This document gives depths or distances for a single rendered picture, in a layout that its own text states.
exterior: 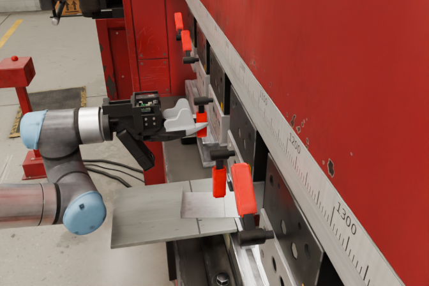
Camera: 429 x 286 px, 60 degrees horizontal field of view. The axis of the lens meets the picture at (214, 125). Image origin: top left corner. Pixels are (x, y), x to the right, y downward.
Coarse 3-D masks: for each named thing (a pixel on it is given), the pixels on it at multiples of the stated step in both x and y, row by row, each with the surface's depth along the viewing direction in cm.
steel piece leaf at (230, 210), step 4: (228, 192) 88; (232, 192) 88; (228, 196) 87; (232, 196) 87; (224, 200) 86; (228, 200) 86; (232, 200) 86; (224, 204) 85; (228, 204) 85; (232, 204) 85; (228, 208) 83; (232, 208) 83; (236, 208) 83; (228, 212) 82; (232, 212) 82; (236, 212) 82; (228, 216) 81; (232, 216) 81; (236, 216) 81
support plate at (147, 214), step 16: (128, 192) 89; (144, 192) 89; (160, 192) 89; (176, 192) 89; (128, 208) 84; (144, 208) 84; (160, 208) 84; (176, 208) 84; (224, 208) 84; (112, 224) 79; (128, 224) 79; (144, 224) 79; (160, 224) 79; (176, 224) 79; (192, 224) 79; (208, 224) 79; (224, 224) 79; (112, 240) 76; (128, 240) 76; (144, 240) 76; (160, 240) 76
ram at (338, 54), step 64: (256, 0) 43; (320, 0) 27; (384, 0) 20; (256, 64) 45; (320, 64) 28; (384, 64) 20; (320, 128) 29; (384, 128) 21; (384, 192) 21; (384, 256) 22
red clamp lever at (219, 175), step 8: (216, 152) 59; (224, 152) 59; (232, 152) 60; (216, 160) 60; (216, 168) 61; (224, 168) 61; (216, 176) 61; (224, 176) 61; (216, 184) 62; (224, 184) 62; (216, 192) 63; (224, 192) 63
